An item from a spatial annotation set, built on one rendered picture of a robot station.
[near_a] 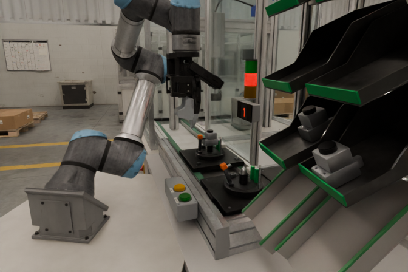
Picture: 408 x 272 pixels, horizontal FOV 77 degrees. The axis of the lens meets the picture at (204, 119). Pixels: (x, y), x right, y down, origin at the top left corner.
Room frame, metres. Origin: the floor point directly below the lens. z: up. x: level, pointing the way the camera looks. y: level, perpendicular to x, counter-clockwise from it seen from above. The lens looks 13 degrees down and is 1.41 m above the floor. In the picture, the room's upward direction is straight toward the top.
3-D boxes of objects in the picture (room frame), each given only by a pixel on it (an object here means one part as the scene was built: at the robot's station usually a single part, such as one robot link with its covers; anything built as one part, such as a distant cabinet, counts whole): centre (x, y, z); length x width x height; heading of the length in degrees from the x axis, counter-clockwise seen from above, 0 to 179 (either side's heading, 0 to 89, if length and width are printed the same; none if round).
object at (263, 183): (0.84, -0.14, 1.01); 0.24 x 0.24 x 0.13; 20
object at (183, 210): (0.85, 0.09, 0.93); 0.21 x 0.07 x 0.06; 20
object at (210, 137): (1.16, -0.04, 1.06); 0.08 x 0.04 x 0.07; 110
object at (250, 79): (1.06, -0.19, 1.33); 0.05 x 0.05 x 0.05
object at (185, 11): (0.72, 0.05, 1.53); 0.09 x 0.08 x 0.11; 16
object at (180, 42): (0.72, 0.05, 1.45); 0.08 x 0.08 x 0.05
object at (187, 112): (0.70, 0.05, 1.27); 0.06 x 0.03 x 0.09; 110
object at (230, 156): (1.16, -0.03, 0.96); 0.24 x 0.24 x 0.02; 20
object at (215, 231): (1.05, 0.09, 0.91); 0.89 x 0.06 x 0.11; 20
